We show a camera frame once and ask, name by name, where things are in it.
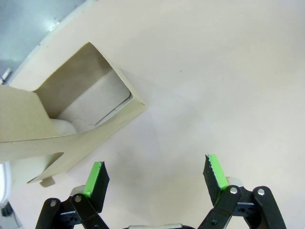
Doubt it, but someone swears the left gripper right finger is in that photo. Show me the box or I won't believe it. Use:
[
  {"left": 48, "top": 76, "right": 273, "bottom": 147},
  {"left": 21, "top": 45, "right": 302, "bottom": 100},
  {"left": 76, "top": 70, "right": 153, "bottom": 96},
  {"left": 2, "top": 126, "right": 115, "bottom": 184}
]
[{"left": 197, "top": 154, "right": 287, "bottom": 229}]

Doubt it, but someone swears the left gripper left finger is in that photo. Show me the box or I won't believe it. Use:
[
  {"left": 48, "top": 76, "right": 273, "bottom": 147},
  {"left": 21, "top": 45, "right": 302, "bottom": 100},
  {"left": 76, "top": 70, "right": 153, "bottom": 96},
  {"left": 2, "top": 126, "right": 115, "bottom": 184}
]
[{"left": 35, "top": 161, "right": 112, "bottom": 229}]

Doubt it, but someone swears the brown cardboard box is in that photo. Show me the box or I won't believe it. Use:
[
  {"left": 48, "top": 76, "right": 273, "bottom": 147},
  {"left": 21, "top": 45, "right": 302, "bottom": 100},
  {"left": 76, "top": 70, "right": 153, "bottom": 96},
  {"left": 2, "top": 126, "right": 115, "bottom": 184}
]
[{"left": 0, "top": 42, "right": 149, "bottom": 188}]

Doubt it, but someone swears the white rounded object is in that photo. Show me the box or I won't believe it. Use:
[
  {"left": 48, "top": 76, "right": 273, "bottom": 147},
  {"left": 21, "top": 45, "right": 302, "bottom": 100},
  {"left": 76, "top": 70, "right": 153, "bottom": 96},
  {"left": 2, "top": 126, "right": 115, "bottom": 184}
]
[{"left": 0, "top": 161, "right": 22, "bottom": 229}]

